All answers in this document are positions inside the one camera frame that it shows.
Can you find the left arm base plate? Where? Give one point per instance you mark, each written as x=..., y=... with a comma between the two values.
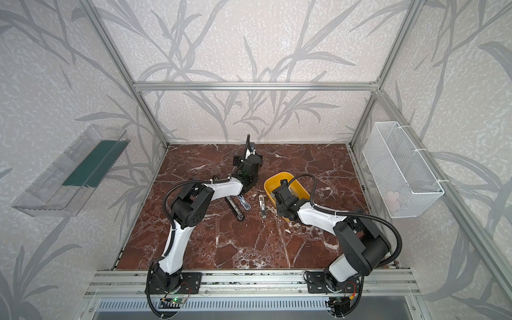
x=179, y=283

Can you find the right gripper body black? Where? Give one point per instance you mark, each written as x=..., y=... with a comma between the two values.
x=283, y=208

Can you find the white wire mesh basket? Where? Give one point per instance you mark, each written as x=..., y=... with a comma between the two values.
x=404, y=180

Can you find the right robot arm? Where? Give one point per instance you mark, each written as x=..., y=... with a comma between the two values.
x=366, y=241

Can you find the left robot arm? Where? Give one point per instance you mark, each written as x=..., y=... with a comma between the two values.
x=186, y=205

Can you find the yellow plastic tray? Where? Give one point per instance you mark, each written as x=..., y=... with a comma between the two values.
x=295, y=187

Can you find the clear acrylic wall shelf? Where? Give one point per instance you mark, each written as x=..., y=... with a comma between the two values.
x=63, y=189

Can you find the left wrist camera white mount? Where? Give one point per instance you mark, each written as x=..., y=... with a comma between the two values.
x=249, y=150

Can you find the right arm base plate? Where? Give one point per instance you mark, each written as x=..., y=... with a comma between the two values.
x=322, y=282

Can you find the aluminium front rail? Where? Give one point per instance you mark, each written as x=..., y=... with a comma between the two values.
x=253, y=283

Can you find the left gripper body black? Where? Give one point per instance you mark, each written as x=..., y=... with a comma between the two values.
x=238, y=201

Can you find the beige small stapler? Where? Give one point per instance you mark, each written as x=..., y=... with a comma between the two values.
x=262, y=206

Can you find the light blue stapler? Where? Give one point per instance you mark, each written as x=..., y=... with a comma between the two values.
x=244, y=203

